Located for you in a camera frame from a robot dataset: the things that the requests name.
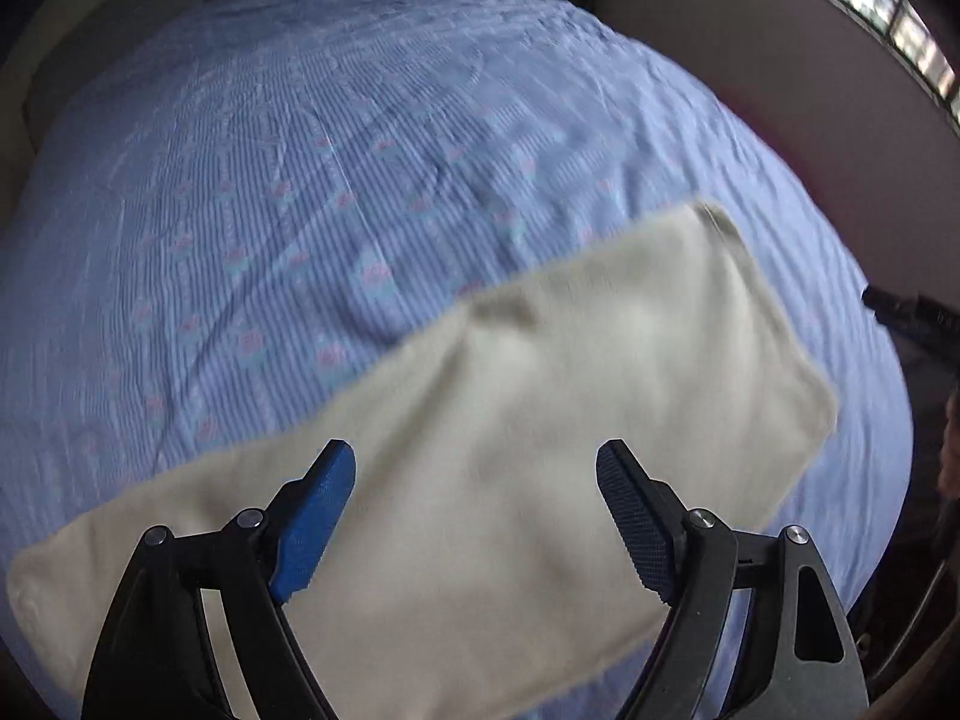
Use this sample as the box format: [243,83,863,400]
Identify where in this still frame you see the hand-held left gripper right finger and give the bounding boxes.
[595,439,871,720]

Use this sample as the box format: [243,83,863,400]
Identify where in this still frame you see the blue floral striped bedsheet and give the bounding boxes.
[0,0,916,720]

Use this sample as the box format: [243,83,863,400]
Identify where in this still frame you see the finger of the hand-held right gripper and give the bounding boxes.
[862,283,960,362]

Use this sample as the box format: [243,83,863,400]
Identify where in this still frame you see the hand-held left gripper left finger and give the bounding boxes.
[81,439,356,720]

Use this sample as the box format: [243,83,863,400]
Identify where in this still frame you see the cream pants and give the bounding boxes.
[6,199,841,720]

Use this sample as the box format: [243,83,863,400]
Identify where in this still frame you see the window with bars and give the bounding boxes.
[772,0,960,121]

